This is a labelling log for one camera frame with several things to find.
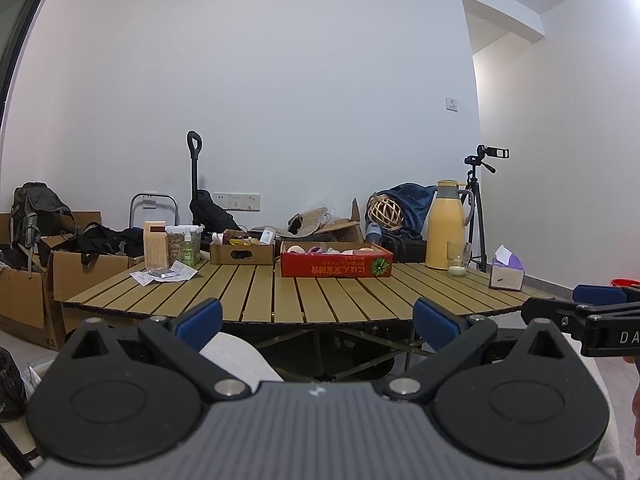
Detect black video camera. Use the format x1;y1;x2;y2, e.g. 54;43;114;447
463;144;511;174

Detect clear food container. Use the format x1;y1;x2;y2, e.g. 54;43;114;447
165;224;202;264

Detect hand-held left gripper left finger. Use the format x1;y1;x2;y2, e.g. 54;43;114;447
70;298;252;402

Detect large brown cardboard box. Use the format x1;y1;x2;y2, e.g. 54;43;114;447
47;247;146;352
0;212;104;332

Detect wicker ball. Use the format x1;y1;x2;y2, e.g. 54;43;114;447
366;195;404;234

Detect glass door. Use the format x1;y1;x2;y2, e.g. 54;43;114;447
0;0;56;107

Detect black clothes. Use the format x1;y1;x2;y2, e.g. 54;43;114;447
54;222;146;262

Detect grey backpack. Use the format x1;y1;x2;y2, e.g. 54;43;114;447
9;182;79;277

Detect black tripod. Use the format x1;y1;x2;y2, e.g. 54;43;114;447
463;167;489;272

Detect wall socket panel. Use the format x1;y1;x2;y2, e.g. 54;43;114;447
212;192;262;211

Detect wooden block box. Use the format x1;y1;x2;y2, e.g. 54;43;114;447
143;220;169;269

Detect brown cardboard tray box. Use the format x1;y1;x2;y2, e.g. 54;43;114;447
209;229;276;265

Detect person's right hand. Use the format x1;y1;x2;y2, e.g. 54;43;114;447
630;375;640;440

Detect chrome folding stool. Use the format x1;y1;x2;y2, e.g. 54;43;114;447
128;193;180;231

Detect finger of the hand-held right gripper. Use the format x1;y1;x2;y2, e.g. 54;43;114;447
572;283;633;307
519;297;594;334

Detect dark plastic bag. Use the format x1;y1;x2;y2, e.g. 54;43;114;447
0;347;29;424

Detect glass cup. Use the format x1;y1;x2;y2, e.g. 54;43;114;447
446;240;472;277

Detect grey felt boots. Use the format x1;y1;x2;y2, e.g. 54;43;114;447
287;208;331;236

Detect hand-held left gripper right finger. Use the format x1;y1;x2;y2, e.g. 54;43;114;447
386;298;581;402

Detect white papers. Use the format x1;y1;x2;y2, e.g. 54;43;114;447
129;261;198;286

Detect blue blanket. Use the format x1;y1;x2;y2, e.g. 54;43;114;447
374;183;442;241

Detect yellow thermos jug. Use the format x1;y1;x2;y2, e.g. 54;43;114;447
424;179;475;270

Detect red cardboard box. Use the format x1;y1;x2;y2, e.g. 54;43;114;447
279;240;395;279

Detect person's leg white trousers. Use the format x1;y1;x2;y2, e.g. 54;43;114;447
199;332;284;387
589;385;640;480

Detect black trolley bag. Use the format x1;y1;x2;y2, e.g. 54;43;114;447
188;189;242;234

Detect open cardboard box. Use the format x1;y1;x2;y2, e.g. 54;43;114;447
319;198;364;244

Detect black trolley handle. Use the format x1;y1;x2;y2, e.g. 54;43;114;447
186;130;205;227

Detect purple tissue box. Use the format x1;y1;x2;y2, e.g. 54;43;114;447
489;244;525;292

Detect black case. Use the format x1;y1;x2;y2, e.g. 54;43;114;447
382;233;429;264

